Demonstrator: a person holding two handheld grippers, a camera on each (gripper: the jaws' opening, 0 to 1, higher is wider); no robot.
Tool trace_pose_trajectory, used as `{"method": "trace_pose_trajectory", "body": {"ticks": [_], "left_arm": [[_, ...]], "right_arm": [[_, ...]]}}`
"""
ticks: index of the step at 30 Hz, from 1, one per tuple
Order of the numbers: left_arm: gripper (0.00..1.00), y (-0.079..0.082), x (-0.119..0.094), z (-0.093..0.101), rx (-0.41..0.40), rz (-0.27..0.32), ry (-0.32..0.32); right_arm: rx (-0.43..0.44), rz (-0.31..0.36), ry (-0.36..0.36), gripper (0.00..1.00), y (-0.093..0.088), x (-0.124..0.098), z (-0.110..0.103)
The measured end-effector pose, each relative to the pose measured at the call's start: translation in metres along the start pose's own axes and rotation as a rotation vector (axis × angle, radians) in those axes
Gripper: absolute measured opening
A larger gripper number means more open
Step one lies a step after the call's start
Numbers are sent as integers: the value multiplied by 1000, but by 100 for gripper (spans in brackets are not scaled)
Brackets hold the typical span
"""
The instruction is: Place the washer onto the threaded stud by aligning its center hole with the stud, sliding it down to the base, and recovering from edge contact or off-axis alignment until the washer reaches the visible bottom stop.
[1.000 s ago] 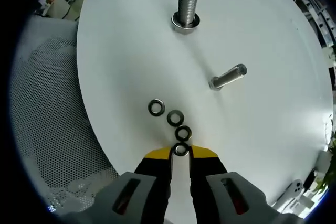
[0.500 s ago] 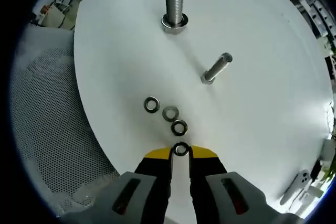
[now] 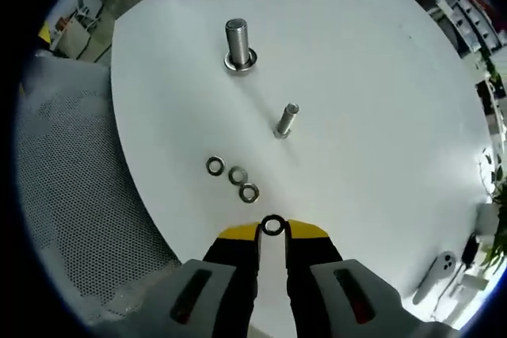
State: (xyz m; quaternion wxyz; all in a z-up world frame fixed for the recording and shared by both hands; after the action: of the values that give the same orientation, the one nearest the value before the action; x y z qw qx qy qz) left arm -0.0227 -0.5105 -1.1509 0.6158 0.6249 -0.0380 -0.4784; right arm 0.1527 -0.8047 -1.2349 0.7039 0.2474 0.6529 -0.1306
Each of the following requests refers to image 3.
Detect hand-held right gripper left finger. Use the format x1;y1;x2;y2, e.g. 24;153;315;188
134;221;265;338

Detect small threaded steel stud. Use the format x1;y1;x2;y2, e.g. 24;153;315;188
273;102;301;141

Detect shelving with white bins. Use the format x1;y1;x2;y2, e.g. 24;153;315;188
395;0;507;60

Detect large threaded steel stud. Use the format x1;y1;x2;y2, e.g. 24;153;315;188
224;17;255;72

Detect white handheld controller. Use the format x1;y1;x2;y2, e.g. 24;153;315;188
411;250;457;306

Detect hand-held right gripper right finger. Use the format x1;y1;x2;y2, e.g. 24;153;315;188
284;218;456;338

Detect black plug with cable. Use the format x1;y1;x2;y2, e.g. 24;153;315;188
460;233;481;270

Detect green potted plant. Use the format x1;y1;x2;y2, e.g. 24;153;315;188
477;146;507;274

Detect small steel washer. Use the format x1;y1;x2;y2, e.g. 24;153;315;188
238;182;261;204
205;154;227;176
261;214;286;237
228;165;249;186

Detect grey mesh office chair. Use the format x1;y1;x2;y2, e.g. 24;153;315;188
15;55;184;325

